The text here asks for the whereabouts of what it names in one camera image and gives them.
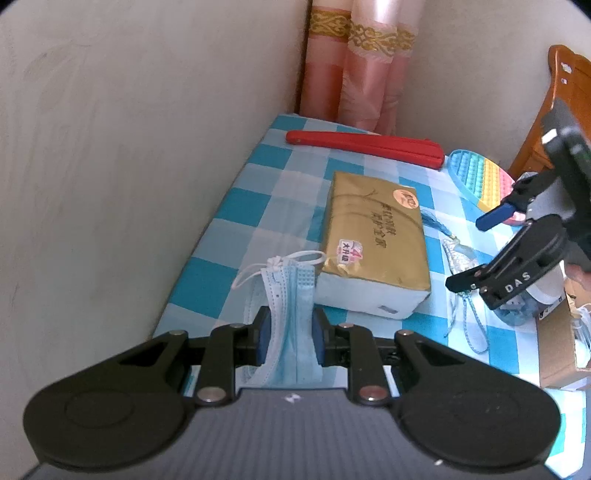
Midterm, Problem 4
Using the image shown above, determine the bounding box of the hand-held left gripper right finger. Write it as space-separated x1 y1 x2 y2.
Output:
310 307 462 408

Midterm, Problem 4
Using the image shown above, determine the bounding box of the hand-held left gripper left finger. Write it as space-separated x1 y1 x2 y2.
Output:
117 307 274 406

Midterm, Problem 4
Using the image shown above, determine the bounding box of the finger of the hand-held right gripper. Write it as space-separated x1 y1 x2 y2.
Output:
445 215 568 311
475 172 560 232

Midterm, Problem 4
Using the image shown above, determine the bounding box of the brocade sachet with blue tassel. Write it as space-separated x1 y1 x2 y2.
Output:
420 208 491 355

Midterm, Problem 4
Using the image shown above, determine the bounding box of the cardboard box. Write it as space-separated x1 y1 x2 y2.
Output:
537 277 591 389

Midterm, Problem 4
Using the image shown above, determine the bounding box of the clear jar with white lid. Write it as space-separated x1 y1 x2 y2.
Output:
492 258 568 326

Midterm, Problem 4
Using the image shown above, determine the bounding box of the rainbow pop bubble toy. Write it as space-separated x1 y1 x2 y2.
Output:
448 148 519 227

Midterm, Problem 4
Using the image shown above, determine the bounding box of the wooden chair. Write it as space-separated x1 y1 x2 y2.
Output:
508 45 591 185

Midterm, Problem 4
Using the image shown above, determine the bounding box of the gold tissue pack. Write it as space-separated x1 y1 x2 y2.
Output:
316 171 433 320

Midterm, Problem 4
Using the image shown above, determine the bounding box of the blue checkered tablecloth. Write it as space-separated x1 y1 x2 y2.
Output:
152 114 555 398

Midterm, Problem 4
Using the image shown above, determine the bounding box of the red folded fan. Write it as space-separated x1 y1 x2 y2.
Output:
285 130 445 168

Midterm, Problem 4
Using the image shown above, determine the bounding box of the pink patterned curtain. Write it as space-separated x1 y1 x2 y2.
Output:
299 0 423 137

